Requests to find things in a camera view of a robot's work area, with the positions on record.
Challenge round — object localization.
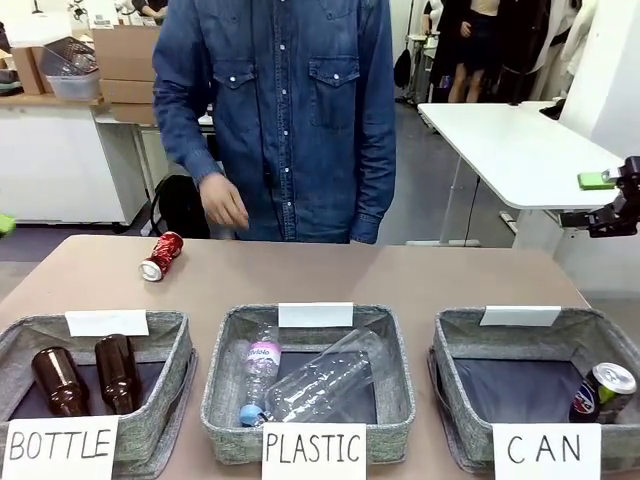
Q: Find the person in black dress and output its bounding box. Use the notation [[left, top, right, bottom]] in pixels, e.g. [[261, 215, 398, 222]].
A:
[[428, 0, 504, 105]]

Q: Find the white paper sign BOTTLE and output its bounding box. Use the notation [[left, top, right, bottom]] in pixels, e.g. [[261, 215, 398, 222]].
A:
[[0, 414, 121, 480]]

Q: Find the grey fabric basket bottle sign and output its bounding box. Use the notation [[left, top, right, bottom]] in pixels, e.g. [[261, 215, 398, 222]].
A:
[[0, 309, 199, 477]]

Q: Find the person's left forearm denim sleeve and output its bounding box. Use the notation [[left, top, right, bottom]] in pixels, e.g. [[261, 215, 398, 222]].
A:
[[349, 124, 398, 246]]

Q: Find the black backpack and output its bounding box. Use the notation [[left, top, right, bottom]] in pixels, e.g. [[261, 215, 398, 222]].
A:
[[149, 174, 212, 240]]

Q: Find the grey fabric basket can sign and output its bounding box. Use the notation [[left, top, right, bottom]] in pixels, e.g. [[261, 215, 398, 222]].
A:
[[428, 305, 640, 474]]

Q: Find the white paper sign CAN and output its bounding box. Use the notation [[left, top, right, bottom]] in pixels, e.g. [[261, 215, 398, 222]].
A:
[[491, 423, 603, 480]]

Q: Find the person in denim shirt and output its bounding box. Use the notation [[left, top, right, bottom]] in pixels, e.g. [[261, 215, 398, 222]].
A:
[[152, 0, 399, 246]]

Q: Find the person's right hand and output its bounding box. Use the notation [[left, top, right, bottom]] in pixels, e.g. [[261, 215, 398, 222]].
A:
[[199, 171, 251, 233]]

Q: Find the hanging black bag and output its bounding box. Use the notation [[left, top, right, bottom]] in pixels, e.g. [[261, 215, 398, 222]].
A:
[[393, 45, 414, 90]]

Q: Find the clear plastic bottle pink label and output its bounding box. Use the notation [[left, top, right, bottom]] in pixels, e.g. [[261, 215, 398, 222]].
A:
[[239, 323, 285, 428]]

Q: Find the crushed red soda can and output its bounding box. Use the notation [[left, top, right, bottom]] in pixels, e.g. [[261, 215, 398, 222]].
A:
[[138, 230, 185, 283]]

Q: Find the blank white card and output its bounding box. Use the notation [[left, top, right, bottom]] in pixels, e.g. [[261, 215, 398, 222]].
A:
[[278, 302, 355, 329], [65, 309, 150, 338], [479, 305, 563, 328]]

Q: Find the white desk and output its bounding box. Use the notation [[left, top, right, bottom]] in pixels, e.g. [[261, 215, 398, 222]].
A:
[[416, 100, 632, 249]]

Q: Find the clear plastic storage bin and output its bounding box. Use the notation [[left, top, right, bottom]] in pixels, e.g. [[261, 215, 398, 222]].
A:
[[38, 36, 101, 101]]

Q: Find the white paper sign PLASTIC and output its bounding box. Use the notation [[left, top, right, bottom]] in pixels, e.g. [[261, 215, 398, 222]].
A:
[[261, 422, 368, 480]]

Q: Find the large clear plastic bottle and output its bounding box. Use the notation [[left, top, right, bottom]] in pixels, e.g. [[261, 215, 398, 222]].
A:
[[263, 328, 385, 427]]

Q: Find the brown glass bottle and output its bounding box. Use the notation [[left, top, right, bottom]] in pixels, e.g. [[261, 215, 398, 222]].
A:
[[30, 346, 92, 417], [93, 333, 137, 416]]

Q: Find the small cardboard box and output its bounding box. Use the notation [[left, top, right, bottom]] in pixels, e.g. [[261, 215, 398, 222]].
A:
[[10, 45, 55, 96]]

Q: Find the person's right forearm denim sleeve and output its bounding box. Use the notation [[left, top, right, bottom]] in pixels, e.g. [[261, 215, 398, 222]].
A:
[[153, 94, 227, 189]]

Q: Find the dark blue Pepsi can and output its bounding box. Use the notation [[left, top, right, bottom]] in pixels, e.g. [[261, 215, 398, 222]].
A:
[[569, 362, 638, 425]]

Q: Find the white cabinet wooden top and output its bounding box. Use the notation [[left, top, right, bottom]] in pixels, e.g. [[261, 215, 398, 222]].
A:
[[0, 94, 157, 225]]

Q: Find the open cardboard box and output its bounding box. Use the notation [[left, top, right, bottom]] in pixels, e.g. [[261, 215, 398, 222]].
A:
[[91, 27, 162, 82]]

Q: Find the grey fabric basket plastic sign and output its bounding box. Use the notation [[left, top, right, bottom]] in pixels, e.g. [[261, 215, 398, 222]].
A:
[[201, 302, 417, 466]]

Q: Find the flat cardboard box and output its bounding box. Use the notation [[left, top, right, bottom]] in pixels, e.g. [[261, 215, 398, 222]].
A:
[[109, 102, 160, 125], [99, 77, 156, 105]]

